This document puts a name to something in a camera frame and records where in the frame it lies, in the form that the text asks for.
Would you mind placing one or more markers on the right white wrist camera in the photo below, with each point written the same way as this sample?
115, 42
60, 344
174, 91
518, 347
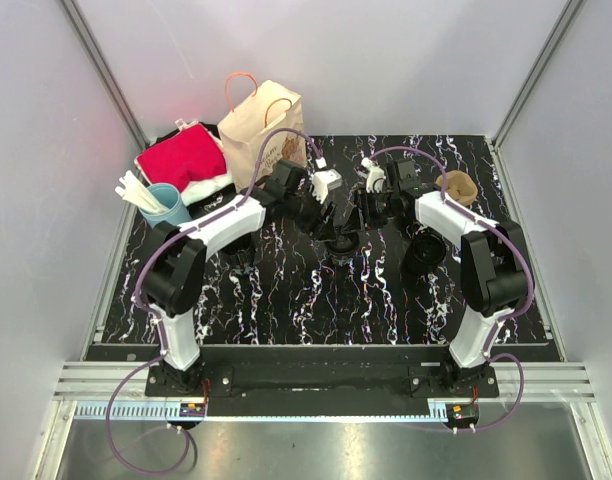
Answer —
375, 176

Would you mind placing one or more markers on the black cup stack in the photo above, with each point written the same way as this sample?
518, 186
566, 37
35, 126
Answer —
425, 253
239, 253

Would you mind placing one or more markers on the red napkin stack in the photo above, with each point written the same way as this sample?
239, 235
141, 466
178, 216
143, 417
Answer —
190, 158

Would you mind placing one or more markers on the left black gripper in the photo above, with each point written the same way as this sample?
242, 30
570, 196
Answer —
316, 226

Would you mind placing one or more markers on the white stirrer sticks bundle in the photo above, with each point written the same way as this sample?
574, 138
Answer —
133, 191

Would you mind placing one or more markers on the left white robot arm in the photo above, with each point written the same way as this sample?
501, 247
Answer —
171, 280

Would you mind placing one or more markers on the single black paper cup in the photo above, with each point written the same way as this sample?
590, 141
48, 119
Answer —
341, 260

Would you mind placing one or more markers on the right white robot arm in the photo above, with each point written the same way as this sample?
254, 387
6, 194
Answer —
495, 276

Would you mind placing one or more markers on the aluminium rail frame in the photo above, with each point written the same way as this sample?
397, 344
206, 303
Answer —
375, 77

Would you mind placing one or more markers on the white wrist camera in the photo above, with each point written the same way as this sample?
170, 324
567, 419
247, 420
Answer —
324, 180
375, 176

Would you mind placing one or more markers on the light blue cup holder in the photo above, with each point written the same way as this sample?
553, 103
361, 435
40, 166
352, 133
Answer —
174, 213

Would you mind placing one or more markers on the black napkin tray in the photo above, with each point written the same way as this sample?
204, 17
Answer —
211, 128

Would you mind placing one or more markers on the black plastic cup lid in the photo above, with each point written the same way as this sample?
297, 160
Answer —
343, 239

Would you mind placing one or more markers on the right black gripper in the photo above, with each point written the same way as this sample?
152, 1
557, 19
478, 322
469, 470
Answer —
363, 212

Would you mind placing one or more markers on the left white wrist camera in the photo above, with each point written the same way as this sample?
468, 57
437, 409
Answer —
324, 180

